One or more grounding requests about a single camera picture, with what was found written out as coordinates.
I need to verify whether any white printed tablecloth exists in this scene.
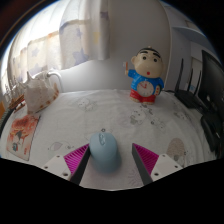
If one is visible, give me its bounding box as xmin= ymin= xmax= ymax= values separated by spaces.
xmin=0 ymin=88 xmax=221 ymax=191

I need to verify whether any black box beside monitor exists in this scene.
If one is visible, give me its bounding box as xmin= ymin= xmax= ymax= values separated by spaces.
xmin=200 ymin=111 xmax=224 ymax=158

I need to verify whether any large white conch shell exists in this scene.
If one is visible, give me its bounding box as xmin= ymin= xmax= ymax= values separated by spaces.
xmin=20 ymin=69 xmax=64 ymax=115

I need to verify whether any black router with antennas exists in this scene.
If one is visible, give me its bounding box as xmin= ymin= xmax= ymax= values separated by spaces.
xmin=174 ymin=58 xmax=209 ymax=111

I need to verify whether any cartoon boy clock figurine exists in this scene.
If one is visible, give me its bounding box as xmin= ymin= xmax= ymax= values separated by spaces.
xmin=123 ymin=47 xmax=166 ymax=105

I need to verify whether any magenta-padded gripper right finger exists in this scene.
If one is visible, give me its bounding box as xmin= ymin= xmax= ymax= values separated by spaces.
xmin=131 ymin=143 xmax=184 ymax=186

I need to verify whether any light blue computer mouse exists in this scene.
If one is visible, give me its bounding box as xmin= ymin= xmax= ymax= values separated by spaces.
xmin=89 ymin=131 xmax=122 ymax=174

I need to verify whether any white wall shelf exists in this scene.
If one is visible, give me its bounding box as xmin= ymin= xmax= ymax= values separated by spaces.
xmin=173 ymin=19 xmax=214 ymax=48

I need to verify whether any white star-print curtain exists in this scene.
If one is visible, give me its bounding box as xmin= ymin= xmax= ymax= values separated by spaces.
xmin=6 ymin=0 xmax=111 ymax=91

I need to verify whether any red printed mouse pad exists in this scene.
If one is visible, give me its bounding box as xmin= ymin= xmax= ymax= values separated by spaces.
xmin=5 ymin=113 xmax=42 ymax=162

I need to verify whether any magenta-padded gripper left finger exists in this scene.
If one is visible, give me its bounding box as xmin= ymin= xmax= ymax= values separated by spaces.
xmin=41 ymin=143 xmax=92 ymax=186

